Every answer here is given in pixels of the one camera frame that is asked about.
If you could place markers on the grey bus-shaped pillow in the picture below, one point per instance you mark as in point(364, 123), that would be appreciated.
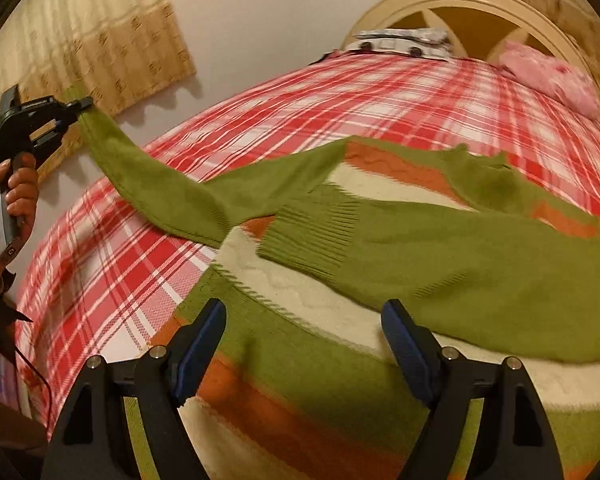
point(400, 40)

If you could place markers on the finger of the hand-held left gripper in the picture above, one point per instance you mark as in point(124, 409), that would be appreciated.
point(75, 104)
point(52, 132)

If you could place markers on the red plaid blanket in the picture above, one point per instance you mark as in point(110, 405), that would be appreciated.
point(290, 105)

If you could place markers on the green striped knit sweater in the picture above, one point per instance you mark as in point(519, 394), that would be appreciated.
point(380, 260)

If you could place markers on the person's left hand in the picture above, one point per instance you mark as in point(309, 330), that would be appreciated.
point(24, 185)

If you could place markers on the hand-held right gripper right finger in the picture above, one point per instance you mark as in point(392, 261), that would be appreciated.
point(405, 347)

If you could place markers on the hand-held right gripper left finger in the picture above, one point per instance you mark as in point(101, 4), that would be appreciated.
point(200, 357)

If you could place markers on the pink pillow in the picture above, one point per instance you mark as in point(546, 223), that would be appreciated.
point(550, 72)

